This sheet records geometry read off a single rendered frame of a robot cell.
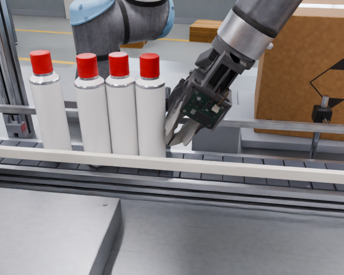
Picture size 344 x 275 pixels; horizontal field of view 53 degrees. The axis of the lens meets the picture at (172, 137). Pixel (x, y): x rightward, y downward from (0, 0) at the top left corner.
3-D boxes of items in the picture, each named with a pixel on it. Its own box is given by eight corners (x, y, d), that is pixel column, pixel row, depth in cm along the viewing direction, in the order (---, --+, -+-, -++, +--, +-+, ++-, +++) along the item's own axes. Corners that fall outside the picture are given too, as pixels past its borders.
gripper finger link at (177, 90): (159, 113, 60) (184, 71, 56) (160, 109, 62) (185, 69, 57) (182, 126, 61) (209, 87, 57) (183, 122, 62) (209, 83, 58)
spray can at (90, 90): (81, 167, 65) (64, 59, 55) (90, 151, 69) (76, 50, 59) (108, 168, 64) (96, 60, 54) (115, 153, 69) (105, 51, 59)
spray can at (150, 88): (135, 165, 65) (129, 58, 55) (143, 151, 70) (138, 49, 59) (162, 169, 64) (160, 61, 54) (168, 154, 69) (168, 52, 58)
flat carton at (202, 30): (188, 41, 482) (189, 26, 472) (197, 33, 525) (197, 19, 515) (235, 45, 466) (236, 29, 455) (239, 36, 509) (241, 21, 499)
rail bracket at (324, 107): (307, 184, 69) (325, 108, 60) (300, 163, 75) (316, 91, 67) (324, 185, 68) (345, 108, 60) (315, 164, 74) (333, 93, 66)
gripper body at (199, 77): (170, 111, 53) (213, 43, 47) (176, 89, 60) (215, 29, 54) (212, 135, 54) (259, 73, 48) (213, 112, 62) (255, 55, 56)
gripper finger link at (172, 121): (148, 149, 59) (175, 108, 55) (154, 132, 64) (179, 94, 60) (164, 158, 60) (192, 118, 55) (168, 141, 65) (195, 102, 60)
